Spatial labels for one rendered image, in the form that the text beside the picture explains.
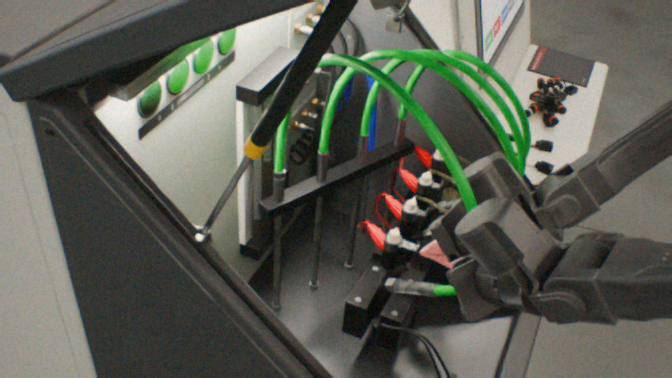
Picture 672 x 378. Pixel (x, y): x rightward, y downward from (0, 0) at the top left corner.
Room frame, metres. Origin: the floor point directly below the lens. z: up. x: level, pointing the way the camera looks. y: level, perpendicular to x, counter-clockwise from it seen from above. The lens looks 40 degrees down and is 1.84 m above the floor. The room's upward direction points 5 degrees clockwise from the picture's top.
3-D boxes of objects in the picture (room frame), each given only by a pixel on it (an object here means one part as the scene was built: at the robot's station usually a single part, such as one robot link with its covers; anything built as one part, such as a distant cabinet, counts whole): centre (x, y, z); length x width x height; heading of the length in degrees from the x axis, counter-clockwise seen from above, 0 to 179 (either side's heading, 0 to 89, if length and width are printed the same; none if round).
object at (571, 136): (1.39, -0.47, 0.97); 0.70 x 0.22 x 0.03; 160
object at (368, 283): (0.90, -0.13, 0.91); 0.34 x 0.10 x 0.15; 160
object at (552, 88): (1.43, -0.48, 1.01); 0.23 x 0.11 x 0.06; 160
